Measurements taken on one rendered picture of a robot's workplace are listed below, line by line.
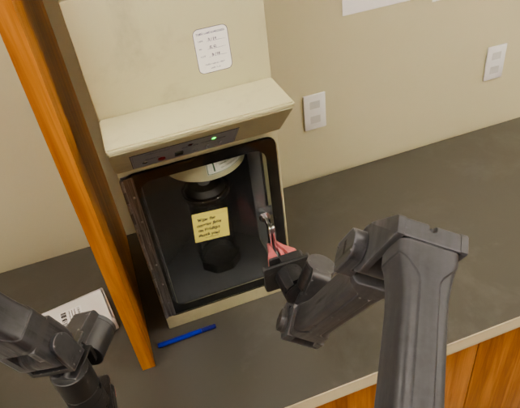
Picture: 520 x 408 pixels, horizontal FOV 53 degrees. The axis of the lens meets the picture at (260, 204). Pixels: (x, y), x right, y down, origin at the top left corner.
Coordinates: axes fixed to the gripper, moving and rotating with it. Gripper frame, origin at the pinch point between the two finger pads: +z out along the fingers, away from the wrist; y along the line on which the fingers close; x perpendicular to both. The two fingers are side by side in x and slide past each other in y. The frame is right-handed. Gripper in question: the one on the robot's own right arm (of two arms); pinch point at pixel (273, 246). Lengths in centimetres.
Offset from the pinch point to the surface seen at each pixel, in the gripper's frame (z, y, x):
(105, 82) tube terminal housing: 5.8, 23.6, -42.6
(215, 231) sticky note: 4.1, 11.2, -5.3
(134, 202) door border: 4.3, 25.2, -18.3
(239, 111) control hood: -4.0, 4.1, -36.4
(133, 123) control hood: 1.3, 21.3, -36.4
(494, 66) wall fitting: 48, -94, 1
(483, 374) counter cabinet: -22, -45, 45
